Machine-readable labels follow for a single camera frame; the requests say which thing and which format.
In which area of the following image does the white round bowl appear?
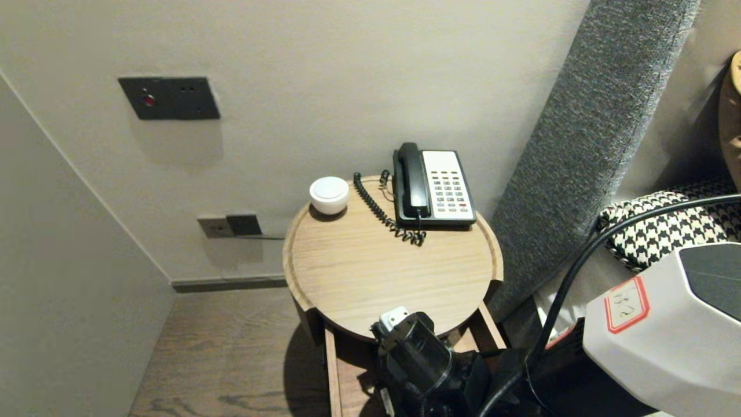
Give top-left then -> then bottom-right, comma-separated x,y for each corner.
309,176 -> 351,216

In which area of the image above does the black telephone handset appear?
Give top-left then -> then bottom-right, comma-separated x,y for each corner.
397,142 -> 431,219

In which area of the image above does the round wooden bedside table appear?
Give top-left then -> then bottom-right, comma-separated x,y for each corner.
282,175 -> 504,343

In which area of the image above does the black and white desk telephone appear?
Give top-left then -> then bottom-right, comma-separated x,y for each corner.
393,149 -> 478,229

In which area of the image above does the grey skirting board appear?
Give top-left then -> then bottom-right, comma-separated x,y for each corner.
171,276 -> 288,295

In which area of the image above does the grey fabric bed base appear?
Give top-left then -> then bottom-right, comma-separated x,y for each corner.
502,295 -> 548,351

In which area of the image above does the grey fabric headboard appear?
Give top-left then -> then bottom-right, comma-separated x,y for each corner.
489,0 -> 701,322

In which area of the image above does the white bed sheet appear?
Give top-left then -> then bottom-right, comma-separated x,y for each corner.
533,246 -> 637,342

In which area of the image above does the houndstooth black white pillow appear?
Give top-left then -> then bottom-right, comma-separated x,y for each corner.
599,177 -> 741,273

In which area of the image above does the beige headboard panel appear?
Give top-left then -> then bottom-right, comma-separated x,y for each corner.
617,0 -> 741,200

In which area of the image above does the brown cushion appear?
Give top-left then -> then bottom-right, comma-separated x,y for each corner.
719,51 -> 741,192

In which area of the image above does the black coiled phone cord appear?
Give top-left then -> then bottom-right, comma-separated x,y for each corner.
353,169 -> 427,247

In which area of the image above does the dark grey wall socket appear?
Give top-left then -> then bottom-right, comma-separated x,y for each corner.
226,214 -> 262,237

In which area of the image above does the beige wall socket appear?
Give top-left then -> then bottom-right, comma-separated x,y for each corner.
197,217 -> 234,239

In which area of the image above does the black wall switch panel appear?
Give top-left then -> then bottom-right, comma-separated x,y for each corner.
118,77 -> 221,121

